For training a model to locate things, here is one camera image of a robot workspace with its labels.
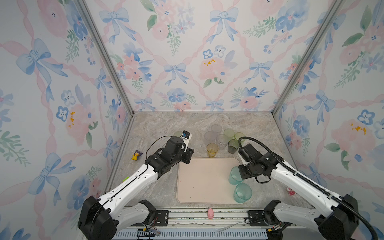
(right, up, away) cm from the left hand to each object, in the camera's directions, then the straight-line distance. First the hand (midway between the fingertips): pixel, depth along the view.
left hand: (191, 148), depth 78 cm
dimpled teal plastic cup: (+27, -24, +2) cm, 36 cm away
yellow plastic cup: (+13, -3, +20) cm, 24 cm away
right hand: (+27, -12, +2) cm, 30 cm away
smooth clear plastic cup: (+20, +2, +23) cm, 30 cm away
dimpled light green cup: (+25, +7, +23) cm, 35 cm away
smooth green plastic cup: (+31, +6, +22) cm, 38 cm away
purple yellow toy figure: (-35, -6, +15) cm, 39 cm away
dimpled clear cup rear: (+17, +10, +26) cm, 32 cm away
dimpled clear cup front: (+12, +5, +20) cm, 24 cm away
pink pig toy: (+10, -32, -3) cm, 34 cm away
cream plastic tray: (+8, -19, +8) cm, 22 cm away
